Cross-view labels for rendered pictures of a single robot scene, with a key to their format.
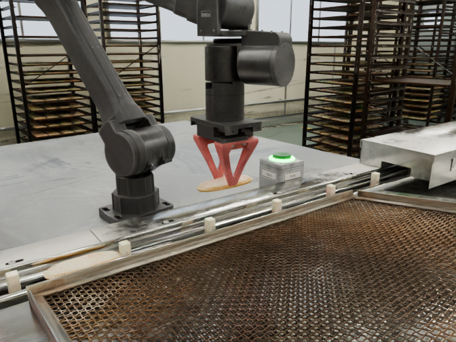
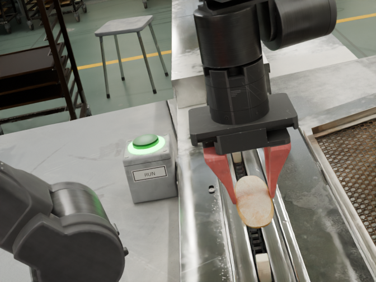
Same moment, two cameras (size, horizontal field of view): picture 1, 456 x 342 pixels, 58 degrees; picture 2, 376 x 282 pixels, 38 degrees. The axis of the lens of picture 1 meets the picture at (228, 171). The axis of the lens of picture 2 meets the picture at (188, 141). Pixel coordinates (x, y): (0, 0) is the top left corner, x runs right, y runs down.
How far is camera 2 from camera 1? 0.56 m
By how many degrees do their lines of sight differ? 48
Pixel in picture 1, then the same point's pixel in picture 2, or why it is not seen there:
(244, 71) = (293, 32)
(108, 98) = not seen: outside the picture
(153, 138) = (97, 207)
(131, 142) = (106, 231)
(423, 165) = not seen: hidden behind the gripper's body
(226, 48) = (254, 8)
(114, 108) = (20, 195)
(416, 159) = not seen: hidden behind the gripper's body
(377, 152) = (198, 86)
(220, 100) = (258, 87)
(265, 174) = (142, 177)
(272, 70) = (334, 18)
